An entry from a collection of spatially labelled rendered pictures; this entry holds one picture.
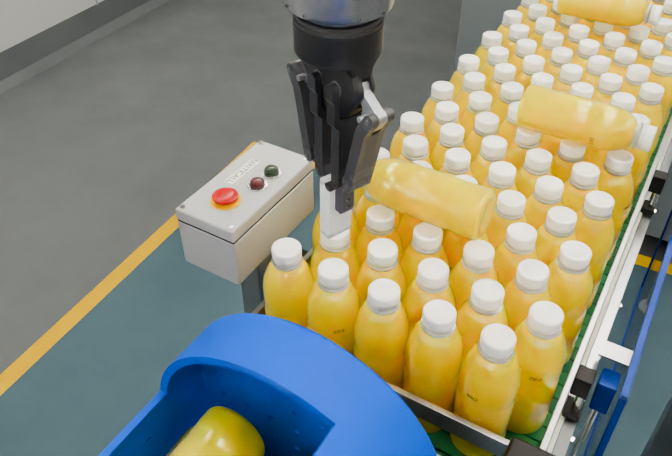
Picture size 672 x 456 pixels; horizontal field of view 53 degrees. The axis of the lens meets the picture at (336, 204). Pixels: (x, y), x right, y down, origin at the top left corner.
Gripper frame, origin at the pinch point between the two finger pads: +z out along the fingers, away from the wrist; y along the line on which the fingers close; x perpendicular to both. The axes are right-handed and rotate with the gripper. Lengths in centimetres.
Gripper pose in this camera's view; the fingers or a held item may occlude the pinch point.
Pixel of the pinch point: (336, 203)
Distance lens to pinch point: 67.5
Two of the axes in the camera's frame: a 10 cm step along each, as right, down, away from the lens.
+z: -0.1, 7.8, 6.3
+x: 8.0, -3.7, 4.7
